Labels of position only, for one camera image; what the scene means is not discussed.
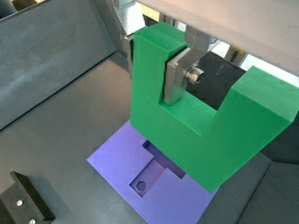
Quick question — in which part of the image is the black angle fixture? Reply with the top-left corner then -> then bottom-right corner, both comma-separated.
0,171 -> 55,224

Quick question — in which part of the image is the purple board with cross slot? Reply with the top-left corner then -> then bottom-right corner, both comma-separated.
88,123 -> 213,224

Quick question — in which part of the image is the green U-shaped block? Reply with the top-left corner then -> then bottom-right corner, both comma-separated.
130,23 -> 299,192

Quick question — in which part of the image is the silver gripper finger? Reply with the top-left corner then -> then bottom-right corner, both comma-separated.
162,27 -> 210,105

